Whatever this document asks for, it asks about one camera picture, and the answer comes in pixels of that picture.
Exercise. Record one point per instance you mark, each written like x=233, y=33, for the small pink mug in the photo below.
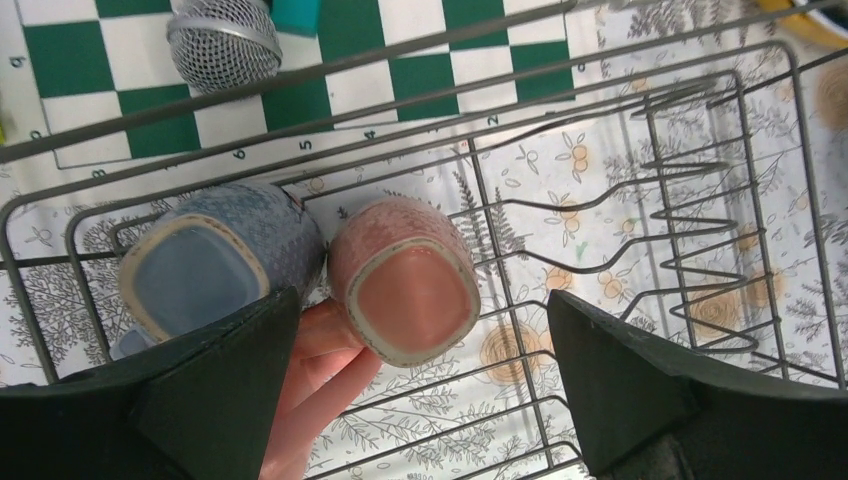
x=402, y=281

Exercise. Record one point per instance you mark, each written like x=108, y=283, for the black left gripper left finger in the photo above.
x=199, y=406

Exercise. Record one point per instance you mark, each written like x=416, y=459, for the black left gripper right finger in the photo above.
x=644, y=407

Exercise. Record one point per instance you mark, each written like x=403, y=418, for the teal block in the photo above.
x=296, y=17

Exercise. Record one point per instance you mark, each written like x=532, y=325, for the grey blue mug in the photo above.
x=218, y=251

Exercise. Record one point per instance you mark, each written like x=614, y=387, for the green white chessboard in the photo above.
x=66, y=64

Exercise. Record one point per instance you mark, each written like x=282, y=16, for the large pink mug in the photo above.
x=328, y=368

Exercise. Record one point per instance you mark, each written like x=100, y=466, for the black microphone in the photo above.
x=217, y=45

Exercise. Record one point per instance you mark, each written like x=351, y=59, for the yellow dotted plate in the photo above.
x=808, y=26

